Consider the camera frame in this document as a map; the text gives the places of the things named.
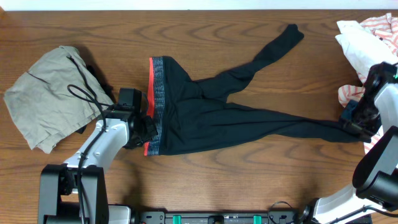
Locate black leggings with red waistband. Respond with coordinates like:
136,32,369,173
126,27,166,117
144,24,365,156

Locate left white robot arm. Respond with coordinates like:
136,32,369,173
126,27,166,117
37,110,157,223

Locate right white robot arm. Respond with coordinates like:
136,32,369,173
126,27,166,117
296,62,397,223

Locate blue patterned garment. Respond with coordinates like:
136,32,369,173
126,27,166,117
340,100,358,120

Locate white shirt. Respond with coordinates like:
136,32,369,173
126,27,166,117
335,21,397,83

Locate khaki folded garment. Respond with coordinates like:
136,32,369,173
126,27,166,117
4,46,113,154

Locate red white striped garment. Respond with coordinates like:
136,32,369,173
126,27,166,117
338,12,398,155

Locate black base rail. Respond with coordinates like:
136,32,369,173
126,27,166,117
108,207,373,224

